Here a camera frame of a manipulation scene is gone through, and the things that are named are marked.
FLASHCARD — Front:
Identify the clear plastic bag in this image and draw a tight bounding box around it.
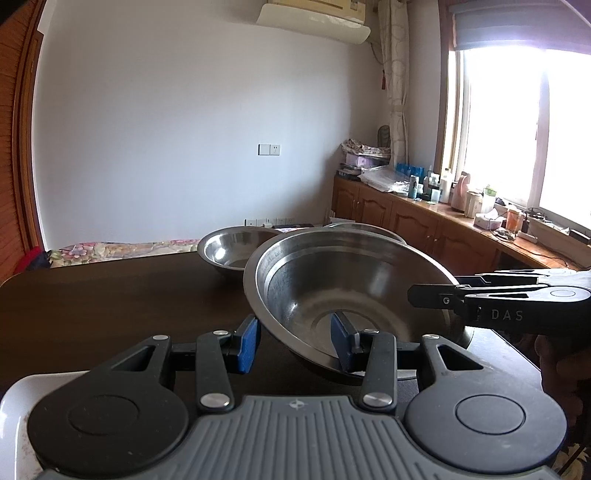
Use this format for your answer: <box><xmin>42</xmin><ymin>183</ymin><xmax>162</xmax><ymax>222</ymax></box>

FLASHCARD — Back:
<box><xmin>359</xmin><ymin>165</ymin><xmax>411</xmax><ymax>193</ymax></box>

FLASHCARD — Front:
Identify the white floral square plate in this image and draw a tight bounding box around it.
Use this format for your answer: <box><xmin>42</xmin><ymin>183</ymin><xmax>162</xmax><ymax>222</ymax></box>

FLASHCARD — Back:
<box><xmin>0</xmin><ymin>373</ymin><xmax>51</xmax><ymax>480</ymax></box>

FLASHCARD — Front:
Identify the red cloth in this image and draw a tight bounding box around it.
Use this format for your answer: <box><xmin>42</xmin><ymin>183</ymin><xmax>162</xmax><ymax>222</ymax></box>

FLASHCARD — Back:
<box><xmin>14</xmin><ymin>247</ymin><xmax>49</xmax><ymax>278</ymax></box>

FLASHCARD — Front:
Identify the person's right hand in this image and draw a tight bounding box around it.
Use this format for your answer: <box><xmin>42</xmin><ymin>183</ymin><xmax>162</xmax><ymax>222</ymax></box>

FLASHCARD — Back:
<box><xmin>531</xmin><ymin>332</ymin><xmax>591</xmax><ymax>430</ymax></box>

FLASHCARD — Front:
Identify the floral bed blanket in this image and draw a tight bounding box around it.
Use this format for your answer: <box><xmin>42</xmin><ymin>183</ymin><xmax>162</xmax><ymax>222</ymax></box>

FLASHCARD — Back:
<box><xmin>48</xmin><ymin>239</ymin><xmax>201</xmax><ymax>268</ymax></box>

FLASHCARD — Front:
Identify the wall air conditioner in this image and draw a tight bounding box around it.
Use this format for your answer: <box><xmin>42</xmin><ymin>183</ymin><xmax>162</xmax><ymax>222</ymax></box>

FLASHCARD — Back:
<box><xmin>256</xmin><ymin>0</ymin><xmax>371</xmax><ymax>44</ymax></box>

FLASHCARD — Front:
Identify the wooden slatted wardrobe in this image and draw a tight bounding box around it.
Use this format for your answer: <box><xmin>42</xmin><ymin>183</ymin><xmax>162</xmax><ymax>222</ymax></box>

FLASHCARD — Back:
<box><xmin>0</xmin><ymin>0</ymin><xmax>47</xmax><ymax>282</ymax></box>

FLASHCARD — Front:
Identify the low wooden cabinet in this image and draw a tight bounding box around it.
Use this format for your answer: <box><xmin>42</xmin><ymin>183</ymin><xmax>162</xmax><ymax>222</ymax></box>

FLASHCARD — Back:
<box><xmin>331</xmin><ymin>178</ymin><xmax>587</xmax><ymax>278</ymax></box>

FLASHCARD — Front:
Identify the grey roller blind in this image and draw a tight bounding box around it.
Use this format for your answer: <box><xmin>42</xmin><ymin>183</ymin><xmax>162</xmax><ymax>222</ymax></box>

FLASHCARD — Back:
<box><xmin>452</xmin><ymin>0</ymin><xmax>591</xmax><ymax>51</ymax></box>

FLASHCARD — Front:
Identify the floral cloth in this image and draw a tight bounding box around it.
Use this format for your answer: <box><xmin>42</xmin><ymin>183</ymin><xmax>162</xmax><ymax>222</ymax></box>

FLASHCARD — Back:
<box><xmin>554</xmin><ymin>443</ymin><xmax>591</xmax><ymax>480</ymax></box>

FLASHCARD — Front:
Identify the window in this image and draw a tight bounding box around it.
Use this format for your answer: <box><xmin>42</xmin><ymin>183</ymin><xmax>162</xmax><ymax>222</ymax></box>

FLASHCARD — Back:
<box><xmin>441</xmin><ymin>44</ymin><xmax>591</xmax><ymax>232</ymax></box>

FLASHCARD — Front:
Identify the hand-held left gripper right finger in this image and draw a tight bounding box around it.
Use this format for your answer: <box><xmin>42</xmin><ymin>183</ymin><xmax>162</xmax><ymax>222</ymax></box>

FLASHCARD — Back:
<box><xmin>330</xmin><ymin>311</ymin><xmax>509</xmax><ymax>411</ymax></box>

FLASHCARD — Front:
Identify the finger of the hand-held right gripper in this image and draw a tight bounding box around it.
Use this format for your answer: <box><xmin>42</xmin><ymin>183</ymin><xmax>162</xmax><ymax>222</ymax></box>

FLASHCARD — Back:
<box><xmin>407</xmin><ymin>282</ymin><xmax>483</xmax><ymax>311</ymax></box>
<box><xmin>455</xmin><ymin>271</ymin><xmax>555</xmax><ymax>288</ymax></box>

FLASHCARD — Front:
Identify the large steel bowl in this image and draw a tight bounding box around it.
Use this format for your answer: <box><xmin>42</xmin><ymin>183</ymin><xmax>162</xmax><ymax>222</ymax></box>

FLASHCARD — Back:
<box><xmin>243</xmin><ymin>227</ymin><xmax>474</xmax><ymax>380</ymax></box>

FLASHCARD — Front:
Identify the long white planter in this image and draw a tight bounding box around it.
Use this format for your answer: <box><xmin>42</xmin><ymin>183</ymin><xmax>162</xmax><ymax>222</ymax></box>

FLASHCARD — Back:
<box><xmin>529</xmin><ymin>217</ymin><xmax>591</xmax><ymax>252</ymax></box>

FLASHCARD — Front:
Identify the purple box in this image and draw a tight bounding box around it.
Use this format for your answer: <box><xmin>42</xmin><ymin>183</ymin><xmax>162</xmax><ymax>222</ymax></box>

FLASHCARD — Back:
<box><xmin>344</xmin><ymin>154</ymin><xmax>389</xmax><ymax>169</ymax></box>

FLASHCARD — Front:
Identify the stack of newspapers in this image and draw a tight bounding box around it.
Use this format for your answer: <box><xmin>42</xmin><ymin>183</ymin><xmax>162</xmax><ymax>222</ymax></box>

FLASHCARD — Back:
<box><xmin>342</xmin><ymin>137</ymin><xmax>391</xmax><ymax>158</ymax></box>

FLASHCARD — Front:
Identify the pink kettle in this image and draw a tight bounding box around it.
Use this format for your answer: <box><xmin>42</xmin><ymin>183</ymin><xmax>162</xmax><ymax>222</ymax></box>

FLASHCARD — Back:
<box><xmin>455</xmin><ymin>172</ymin><xmax>472</xmax><ymax>213</ymax></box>

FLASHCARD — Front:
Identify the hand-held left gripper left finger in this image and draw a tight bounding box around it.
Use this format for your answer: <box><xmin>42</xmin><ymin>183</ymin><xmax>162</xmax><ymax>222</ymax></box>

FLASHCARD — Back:
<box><xmin>88</xmin><ymin>315</ymin><xmax>262</xmax><ymax>413</ymax></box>

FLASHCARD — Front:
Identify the patterned beige curtain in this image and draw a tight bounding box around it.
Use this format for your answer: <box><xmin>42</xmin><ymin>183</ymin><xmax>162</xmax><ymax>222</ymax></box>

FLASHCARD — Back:
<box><xmin>379</xmin><ymin>0</ymin><xmax>411</xmax><ymax>167</ymax></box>

